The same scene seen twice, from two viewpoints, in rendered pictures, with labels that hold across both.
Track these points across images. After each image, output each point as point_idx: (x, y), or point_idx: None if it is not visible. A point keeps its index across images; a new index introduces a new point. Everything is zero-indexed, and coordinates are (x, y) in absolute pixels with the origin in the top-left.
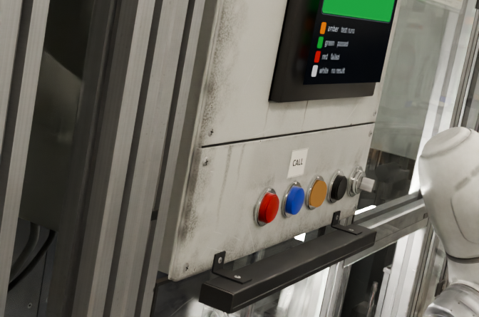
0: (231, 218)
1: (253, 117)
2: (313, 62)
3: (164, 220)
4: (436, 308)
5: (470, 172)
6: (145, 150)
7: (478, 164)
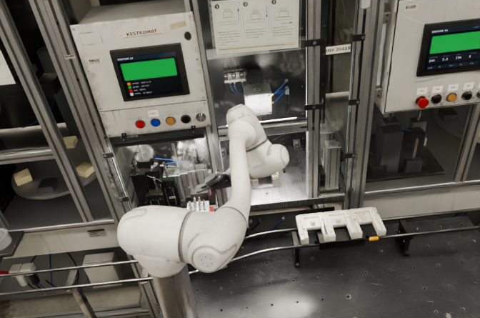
0: (123, 126)
1: (118, 104)
2: (129, 92)
3: (98, 125)
4: None
5: (228, 122)
6: (81, 112)
7: (231, 120)
